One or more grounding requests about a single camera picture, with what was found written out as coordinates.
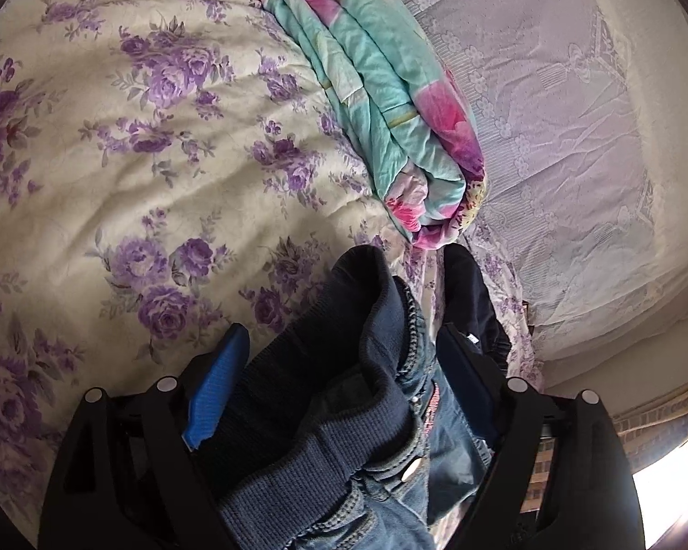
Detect purple floral bed quilt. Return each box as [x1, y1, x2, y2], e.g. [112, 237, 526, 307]
[0, 0, 442, 545]

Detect white lace headboard cover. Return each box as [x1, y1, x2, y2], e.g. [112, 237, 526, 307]
[402, 0, 688, 359]

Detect blue denim kids jeans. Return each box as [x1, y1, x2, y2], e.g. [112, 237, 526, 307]
[219, 243, 495, 550]

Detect folded dark navy pants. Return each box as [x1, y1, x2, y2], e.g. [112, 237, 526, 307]
[442, 243, 512, 374]

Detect folded floral teal pink quilt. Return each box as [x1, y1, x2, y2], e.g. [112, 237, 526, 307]
[260, 0, 486, 250]

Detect beige checked curtain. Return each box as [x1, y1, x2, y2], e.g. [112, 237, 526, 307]
[518, 382, 688, 517]

